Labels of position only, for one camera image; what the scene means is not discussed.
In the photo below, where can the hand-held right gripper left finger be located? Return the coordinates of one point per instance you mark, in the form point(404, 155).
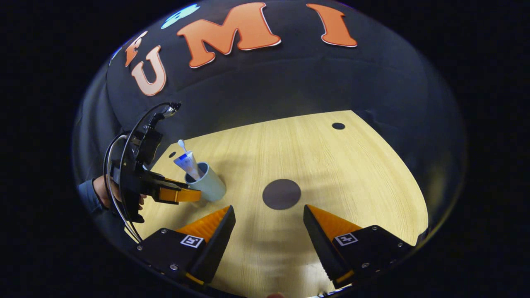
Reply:
point(219, 244)

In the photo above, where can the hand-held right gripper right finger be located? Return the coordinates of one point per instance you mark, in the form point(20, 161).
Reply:
point(323, 248)

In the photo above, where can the pale blue toothbrush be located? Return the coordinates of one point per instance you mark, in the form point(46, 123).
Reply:
point(181, 144)

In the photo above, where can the dark round coaster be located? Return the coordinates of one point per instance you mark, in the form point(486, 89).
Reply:
point(281, 194)

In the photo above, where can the white toothpaste tube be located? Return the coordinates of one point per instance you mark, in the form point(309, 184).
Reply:
point(187, 163)

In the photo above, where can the wooden desktop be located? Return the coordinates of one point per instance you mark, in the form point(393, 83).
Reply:
point(352, 174)

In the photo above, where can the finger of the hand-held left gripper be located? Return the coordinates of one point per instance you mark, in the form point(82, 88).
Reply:
point(169, 181)
point(182, 195)

